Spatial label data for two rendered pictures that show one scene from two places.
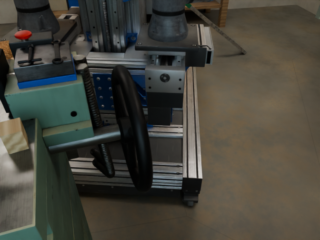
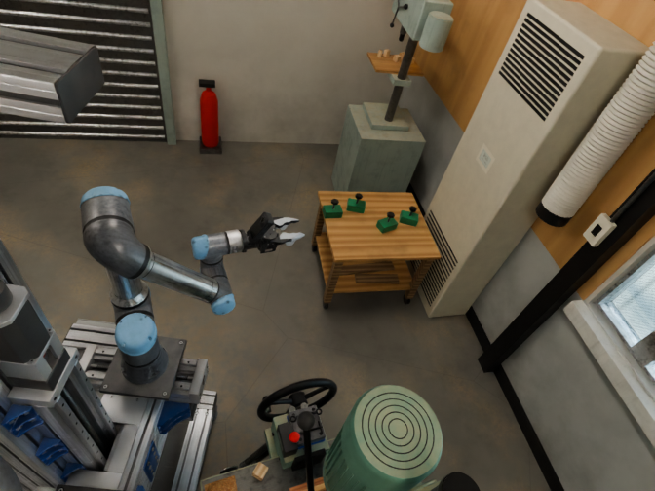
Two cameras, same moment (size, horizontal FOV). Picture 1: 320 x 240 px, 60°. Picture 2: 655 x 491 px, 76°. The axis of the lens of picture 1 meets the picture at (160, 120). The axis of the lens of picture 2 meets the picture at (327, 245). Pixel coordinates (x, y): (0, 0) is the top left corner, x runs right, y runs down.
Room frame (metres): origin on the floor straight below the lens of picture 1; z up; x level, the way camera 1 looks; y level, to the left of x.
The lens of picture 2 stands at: (0.64, 0.66, 2.26)
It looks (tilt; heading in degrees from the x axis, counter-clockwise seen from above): 47 degrees down; 258
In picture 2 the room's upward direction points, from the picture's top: 15 degrees clockwise
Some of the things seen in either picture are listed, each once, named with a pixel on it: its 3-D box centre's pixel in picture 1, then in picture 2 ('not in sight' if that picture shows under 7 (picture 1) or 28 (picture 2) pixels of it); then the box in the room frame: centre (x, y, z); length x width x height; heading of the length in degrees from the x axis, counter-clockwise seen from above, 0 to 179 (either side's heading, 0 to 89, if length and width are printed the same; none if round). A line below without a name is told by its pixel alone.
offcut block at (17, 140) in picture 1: (14, 135); not in sight; (0.33, 0.24, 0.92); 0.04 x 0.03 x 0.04; 25
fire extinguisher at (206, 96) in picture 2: not in sight; (210, 116); (1.21, -2.43, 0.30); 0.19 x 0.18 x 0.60; 101
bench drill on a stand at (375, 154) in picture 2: not in sight; (390, 114); (-0.12, -2.01, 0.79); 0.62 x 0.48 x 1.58; 99
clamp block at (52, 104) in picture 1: (50, 89); (299, 437); (0.48, 0.23, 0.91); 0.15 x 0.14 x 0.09; 18
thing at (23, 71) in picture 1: (41, 55); (300, 429); (0.49, 0.22, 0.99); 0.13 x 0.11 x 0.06; 18
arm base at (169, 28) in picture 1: (168, 20); (142, 357); (1.01, -0.03, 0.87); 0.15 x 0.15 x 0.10
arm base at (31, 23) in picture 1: (36, 17); not in sight; (1.05, 0.46, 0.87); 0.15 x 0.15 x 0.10
